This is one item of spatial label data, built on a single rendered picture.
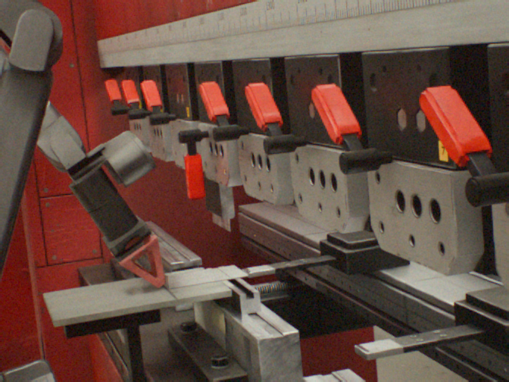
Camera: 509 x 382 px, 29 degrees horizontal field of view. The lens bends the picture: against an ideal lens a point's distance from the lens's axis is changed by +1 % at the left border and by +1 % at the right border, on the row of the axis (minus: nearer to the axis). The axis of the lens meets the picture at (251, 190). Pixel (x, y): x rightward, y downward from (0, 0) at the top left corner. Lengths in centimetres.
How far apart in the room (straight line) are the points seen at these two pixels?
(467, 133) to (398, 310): 92
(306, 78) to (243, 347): 55
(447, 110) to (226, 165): 68
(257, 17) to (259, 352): 47
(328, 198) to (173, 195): 147
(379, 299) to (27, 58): 73
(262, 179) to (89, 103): 125
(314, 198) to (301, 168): 4
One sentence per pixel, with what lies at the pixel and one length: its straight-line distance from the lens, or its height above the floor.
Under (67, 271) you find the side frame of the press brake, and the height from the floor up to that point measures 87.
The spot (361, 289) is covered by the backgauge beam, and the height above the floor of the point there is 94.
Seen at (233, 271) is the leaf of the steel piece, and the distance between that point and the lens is 156.
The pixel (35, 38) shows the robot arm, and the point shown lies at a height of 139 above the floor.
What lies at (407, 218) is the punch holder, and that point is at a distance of 77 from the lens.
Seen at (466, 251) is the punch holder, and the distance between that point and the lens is 71.
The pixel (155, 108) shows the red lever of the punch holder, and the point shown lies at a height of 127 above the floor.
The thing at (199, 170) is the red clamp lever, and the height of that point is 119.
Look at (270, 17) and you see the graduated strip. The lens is 104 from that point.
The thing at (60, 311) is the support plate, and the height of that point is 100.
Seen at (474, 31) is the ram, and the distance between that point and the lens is 66.
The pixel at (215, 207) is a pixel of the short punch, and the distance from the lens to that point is 150.
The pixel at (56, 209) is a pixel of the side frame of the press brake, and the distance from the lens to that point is 234.
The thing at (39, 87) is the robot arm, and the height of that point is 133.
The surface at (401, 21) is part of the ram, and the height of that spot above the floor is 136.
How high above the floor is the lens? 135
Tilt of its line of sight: 8 degrees down
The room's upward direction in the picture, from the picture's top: 6 degrees counter-clockwise
